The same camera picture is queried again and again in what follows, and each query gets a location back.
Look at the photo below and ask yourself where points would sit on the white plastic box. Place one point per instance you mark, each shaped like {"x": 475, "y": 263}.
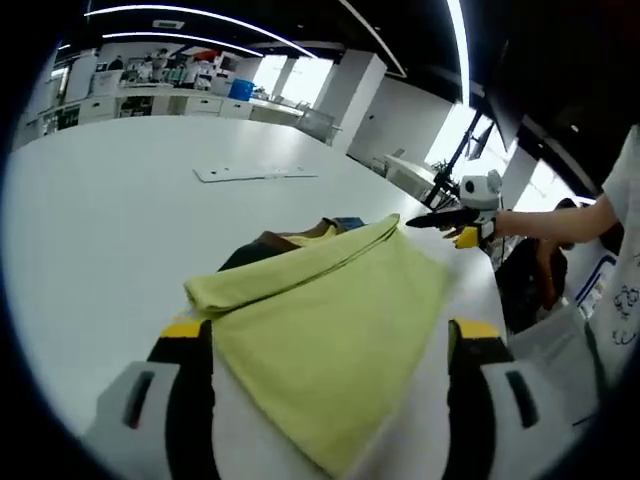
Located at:
{"x": 550, "y": 345}

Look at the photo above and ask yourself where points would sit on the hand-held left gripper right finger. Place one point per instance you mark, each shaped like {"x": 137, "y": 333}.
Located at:
{"x": 475, "y": 410}

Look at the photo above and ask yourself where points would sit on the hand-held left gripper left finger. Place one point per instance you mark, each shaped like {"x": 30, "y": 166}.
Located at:
{"x": 185, "y": 410}

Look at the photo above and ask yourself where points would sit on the blue storage bin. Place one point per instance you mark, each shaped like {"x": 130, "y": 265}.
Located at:
{"x": 242, "y": 89}

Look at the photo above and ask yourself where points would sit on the white template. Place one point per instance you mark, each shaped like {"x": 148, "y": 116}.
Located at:
{"x": 225, "y": 173}

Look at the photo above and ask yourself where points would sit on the black tripod stand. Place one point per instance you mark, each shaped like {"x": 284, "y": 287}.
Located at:
{"x": 445, "y": 177}

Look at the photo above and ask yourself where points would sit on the grey mesh office chair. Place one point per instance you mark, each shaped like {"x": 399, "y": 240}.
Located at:
{"x": 317, "y": 125}

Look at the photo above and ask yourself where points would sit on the white counter cabinets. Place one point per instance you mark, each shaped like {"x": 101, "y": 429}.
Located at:
{"x": 200, "y": 105}

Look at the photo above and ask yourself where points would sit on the yellow blue black garment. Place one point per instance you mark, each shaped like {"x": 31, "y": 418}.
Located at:
{"x": 325, "y": 310}

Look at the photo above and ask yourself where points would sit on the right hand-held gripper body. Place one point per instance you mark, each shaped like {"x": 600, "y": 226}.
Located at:
{"x": 482, "y": 192}

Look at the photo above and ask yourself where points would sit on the white square pillar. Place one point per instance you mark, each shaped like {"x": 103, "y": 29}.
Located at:
{"x": 360, "y": 100}

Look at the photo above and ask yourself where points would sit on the white desk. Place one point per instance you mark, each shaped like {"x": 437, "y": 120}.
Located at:
{"x": 405, "y": 170}

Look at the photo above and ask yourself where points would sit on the ceiling light strips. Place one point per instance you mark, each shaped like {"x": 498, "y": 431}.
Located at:
{"x": 458, "y": 35}

